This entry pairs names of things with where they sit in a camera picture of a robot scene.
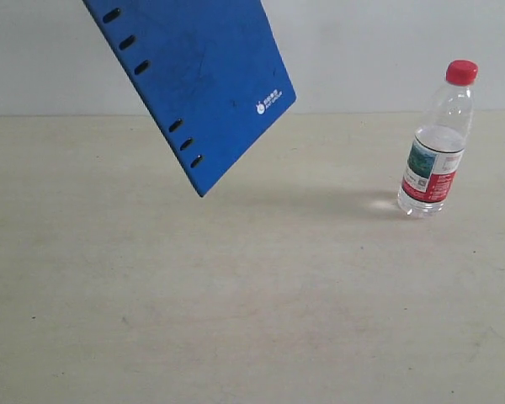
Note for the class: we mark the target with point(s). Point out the blue ring binder notebook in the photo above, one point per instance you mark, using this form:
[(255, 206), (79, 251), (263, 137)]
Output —
[(209, 73)]

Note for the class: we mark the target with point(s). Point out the clear water bottle red cap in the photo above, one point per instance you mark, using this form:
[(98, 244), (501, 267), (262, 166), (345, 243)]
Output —
[(439, 143)]

